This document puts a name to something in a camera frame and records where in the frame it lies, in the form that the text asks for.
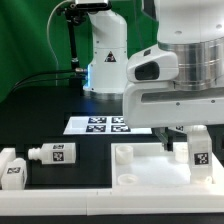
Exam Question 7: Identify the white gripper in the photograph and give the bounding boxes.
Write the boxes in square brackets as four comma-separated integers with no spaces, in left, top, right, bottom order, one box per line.
[123,83,224,152]

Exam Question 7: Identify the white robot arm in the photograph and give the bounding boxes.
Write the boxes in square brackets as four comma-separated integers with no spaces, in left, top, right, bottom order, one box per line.
[84,0,224,128]

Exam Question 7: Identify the white U-shaped fence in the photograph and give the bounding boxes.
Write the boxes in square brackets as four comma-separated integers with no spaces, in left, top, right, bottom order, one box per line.
[0,144,224,217]

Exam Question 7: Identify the white tag sheet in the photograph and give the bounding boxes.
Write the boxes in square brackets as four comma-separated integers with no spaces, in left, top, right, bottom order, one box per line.
[64,116,152,135]

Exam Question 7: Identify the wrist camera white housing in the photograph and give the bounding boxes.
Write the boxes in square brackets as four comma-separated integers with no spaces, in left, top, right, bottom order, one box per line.
[126,45,179,83]

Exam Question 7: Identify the black cables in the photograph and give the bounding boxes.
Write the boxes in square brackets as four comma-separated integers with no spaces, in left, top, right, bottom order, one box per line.
[8,68,88,93]

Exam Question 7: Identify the black camera stand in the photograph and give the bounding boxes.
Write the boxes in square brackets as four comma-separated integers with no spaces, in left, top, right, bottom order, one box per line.
[57,3,87,88]

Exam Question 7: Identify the grey cable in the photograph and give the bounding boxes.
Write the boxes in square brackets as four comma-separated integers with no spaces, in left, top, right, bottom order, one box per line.
[46,0,73,86]

